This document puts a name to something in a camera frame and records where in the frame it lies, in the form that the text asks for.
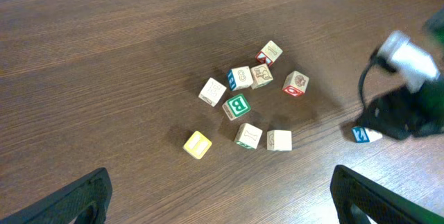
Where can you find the wooden K 9 block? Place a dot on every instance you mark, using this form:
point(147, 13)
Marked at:
point(269, 53)

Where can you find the wooden red I block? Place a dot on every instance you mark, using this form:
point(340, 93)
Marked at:
point(296, 84)

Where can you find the wooden block green edge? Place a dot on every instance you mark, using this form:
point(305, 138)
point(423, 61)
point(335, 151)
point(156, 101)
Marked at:
point(261, 76)

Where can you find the wooden E block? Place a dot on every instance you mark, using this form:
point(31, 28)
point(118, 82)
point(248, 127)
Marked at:
point(212, 92)

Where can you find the wooden D block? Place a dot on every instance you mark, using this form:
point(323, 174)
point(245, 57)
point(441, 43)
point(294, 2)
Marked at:
point(365, 135)

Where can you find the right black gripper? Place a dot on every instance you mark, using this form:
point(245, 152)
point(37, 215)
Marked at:
point(400, 114)

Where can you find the yellow letter block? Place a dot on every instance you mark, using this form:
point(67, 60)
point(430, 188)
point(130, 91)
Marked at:
point(197, 145)

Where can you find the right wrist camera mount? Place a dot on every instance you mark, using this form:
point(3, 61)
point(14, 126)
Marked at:
point(416, 65)

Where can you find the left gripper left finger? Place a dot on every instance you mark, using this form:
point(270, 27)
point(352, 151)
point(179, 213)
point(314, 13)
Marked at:
point(85, 200)

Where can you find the green B block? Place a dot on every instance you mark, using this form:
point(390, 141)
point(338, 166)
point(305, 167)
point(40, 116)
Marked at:
point(236, 107)

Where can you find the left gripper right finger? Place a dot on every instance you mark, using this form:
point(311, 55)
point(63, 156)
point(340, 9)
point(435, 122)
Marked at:
point(358, 200)

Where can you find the wooden dog block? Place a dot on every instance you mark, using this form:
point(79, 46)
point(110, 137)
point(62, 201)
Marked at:
point(279, 140)

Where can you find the wooden 8 block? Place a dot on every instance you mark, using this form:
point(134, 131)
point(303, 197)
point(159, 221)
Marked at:
point(239, 78)

